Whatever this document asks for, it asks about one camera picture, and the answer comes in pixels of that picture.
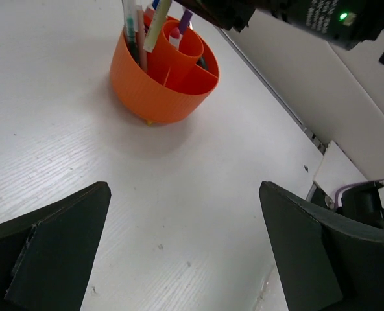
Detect white pen red cap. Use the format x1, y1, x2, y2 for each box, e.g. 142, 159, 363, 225
168, 27, 182, 50

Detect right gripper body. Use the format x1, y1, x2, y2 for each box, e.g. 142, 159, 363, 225
175, 0, 256, 32

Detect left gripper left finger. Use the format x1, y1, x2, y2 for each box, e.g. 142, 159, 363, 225
0, 181, 111, 310

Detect aluminium rail right side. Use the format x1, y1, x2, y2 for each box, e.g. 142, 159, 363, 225
217, 27, 328, 155

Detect orange round organizer container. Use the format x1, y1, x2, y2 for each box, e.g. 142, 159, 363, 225
110, 17, 220, 124

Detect white marker purple cap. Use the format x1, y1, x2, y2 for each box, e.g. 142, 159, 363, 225
178, 9, 193, 36

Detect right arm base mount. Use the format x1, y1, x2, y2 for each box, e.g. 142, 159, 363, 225
307, 179, 384, 230

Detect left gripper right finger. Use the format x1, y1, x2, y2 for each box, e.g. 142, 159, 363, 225
259, 181, 384, 310

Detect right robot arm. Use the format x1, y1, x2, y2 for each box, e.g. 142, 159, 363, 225
180, 0, 384, 65

